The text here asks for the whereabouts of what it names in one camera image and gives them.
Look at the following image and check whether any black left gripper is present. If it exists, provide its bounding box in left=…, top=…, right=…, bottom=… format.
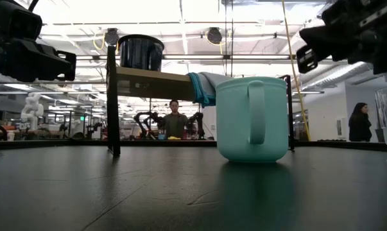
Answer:
left=0, top=0, right=77, bottom=83

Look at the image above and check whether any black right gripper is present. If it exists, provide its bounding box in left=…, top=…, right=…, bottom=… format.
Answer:
left=295, top=0, right=387, bottom=75

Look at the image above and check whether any dark blue speckled enamel mug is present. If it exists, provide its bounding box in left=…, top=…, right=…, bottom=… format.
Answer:
left=117, top=34, right=165, bottom=72

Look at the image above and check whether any mint green plastic mug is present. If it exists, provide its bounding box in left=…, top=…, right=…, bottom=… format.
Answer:
left=214, top=76, right=289, bottom=164

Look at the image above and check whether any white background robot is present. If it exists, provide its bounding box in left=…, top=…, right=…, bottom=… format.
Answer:
left=20, top=92, right=45, bottom=132

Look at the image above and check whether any round black ceiling fixture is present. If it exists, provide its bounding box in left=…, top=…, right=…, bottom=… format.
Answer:
left=104, top=28, right=120, bottom=46
left=207, top=27, right=223, bottom=45

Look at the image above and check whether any person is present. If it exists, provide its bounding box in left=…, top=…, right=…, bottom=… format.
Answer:
left=348, top=102, right=373, bottom=142
left=162, top=99, right=189, bottom=141

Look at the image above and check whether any folded blue-grey cloth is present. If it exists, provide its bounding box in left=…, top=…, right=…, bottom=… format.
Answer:
left=186, top=71, right=234, bottom=108

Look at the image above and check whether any yellow cable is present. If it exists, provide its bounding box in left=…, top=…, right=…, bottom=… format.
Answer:
left=281, top=0, right=312, bottom=141

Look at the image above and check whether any white wall box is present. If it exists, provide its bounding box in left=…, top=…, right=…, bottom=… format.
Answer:
left=336, top=115, right=350, bottom=139

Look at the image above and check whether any wooden shelf with black frame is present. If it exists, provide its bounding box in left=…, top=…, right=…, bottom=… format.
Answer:
left=105, top=44, right=296, bottom=158

